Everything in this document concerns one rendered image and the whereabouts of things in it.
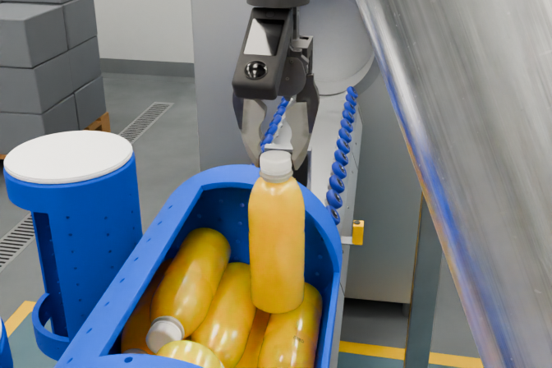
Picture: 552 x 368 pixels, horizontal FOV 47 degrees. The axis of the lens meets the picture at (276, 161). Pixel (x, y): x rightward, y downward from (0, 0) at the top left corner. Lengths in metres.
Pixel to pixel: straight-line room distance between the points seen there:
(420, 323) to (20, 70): 2.64
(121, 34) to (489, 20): 5.52
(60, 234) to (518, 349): 1.31
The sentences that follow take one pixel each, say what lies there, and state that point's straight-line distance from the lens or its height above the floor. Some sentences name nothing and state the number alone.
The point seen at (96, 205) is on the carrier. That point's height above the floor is 0.96.
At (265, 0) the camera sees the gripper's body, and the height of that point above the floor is 1.49.
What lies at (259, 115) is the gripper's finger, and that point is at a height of 1.35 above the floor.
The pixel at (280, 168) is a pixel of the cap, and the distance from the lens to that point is 0.76.
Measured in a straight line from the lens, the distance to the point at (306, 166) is 1.34.
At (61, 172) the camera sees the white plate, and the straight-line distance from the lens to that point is 1.42.
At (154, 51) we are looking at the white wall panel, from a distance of 5.59.
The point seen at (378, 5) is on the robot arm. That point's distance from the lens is 0.19.
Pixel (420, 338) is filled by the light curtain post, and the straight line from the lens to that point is 1.75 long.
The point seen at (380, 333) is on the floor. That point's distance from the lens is 2.58.
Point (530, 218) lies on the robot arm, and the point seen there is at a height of 1.53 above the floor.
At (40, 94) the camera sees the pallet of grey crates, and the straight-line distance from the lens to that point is 3.72.
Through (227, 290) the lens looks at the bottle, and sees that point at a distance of 0.88.
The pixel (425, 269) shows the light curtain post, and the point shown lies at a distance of 1.63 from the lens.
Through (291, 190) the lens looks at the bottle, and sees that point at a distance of 0.77.
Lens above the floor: 1.61
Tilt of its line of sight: 24 degrees down
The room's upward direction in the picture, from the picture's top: straight up
